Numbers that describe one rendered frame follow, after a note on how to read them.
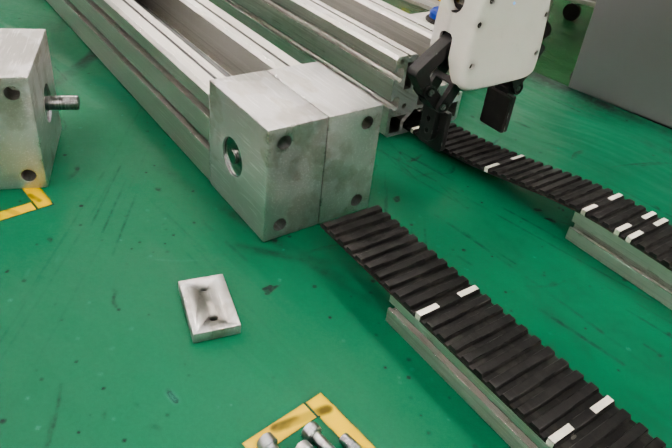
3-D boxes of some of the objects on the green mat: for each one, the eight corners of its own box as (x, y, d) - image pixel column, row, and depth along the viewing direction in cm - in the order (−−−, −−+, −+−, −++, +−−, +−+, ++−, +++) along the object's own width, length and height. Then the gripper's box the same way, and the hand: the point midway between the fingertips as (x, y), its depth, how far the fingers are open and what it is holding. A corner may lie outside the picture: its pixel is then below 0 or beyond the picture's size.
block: (80, 186, 51) (63, 77, 46) (-79, 193, 48) (-116, 77, 43) (89, 127, 59) (76, 28, 54) (-47, 131, 56) (-75, 26, 51)
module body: (309, 157, 58) (316, 72, 54) (210, 184, 53) (208, 91, 48) (60, -54, 110) (53, -107, 106) (-3, -51, 105) (-13, -107, 100)
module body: (456, 119, 68) (473, 43, 64) (384, 138, 63) (397, 57, 58) (164, -59, 120) (162, -107, 116) (112, -56, 115) (107, -107, 110)
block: (390, 200, 54) (408, 98, 49) (263, 242, 47) (267, 130, 42) (330, 152, 60) (340, 56, 54) (210, 184, 53) (208, 79, 48)
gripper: (540, -68, 58) (495, 104, 68) (396, -60, 49) (368, 137, 59) (609, -48, 54) (550, 134, 63) (463, -35, 45) (421, 175, 54)
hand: (465, 124), depth 61 cm, fingers open, 8 cm apart
